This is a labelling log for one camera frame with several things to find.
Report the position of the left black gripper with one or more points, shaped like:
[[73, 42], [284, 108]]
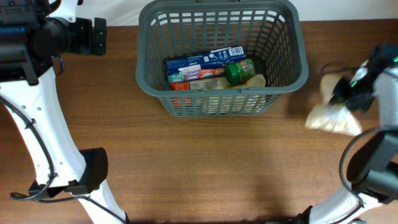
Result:
[[87, 46]]

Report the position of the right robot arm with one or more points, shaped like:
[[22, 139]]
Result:
[[366, 169]]

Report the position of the orange pasta packet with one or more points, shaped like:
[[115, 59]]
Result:
[[193, 85]]

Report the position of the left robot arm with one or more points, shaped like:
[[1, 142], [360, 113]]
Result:
[[34, 34]]

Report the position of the green lid jar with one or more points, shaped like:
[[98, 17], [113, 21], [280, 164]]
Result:
[[240, 71]]

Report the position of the beige paper pouch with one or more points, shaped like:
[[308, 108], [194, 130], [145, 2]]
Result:
[[223, 84], [332, 117]]

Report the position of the blue cardboard box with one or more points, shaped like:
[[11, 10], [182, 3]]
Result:
[[202, 65]]

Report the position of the grey plastic basket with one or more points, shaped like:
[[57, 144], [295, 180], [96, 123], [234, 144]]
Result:
[[268, 31]]

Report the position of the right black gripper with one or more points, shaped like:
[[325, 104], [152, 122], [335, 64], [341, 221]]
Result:
[[338, 97]]

